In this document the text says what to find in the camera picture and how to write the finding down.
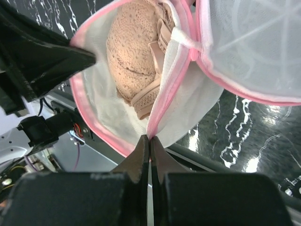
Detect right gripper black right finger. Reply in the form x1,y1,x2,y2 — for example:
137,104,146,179
150,137,188,226

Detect white mesh laundry bag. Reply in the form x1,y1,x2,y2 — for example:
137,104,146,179
70,0,301,156

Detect beige pink bra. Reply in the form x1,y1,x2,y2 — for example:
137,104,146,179
106,0,174,120

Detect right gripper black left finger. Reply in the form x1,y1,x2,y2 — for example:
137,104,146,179
112,135,150,226

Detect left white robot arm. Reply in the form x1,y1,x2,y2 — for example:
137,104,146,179
0,1,96,163

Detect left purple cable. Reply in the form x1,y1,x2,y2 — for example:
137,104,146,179
23,138,82,171

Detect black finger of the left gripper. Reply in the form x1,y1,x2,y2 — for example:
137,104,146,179
0,0,96,101

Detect black marbled table mat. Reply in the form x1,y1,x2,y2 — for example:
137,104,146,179
9,0,301,198

